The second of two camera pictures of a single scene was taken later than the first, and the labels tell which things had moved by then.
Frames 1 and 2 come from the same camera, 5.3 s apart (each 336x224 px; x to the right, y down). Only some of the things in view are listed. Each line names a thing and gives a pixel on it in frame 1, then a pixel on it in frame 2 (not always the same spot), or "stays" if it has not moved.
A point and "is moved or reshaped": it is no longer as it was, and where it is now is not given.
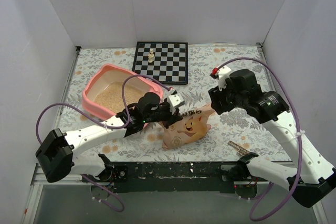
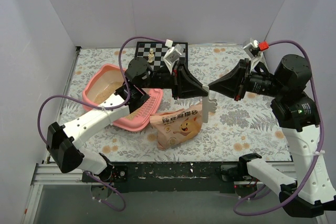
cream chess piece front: (150, 57) stays
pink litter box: (108, 89) stays
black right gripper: (217, 100) -> (243, 79)
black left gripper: (169, 115) -> (175, 82)
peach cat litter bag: (191, 127) is moved or reshaped
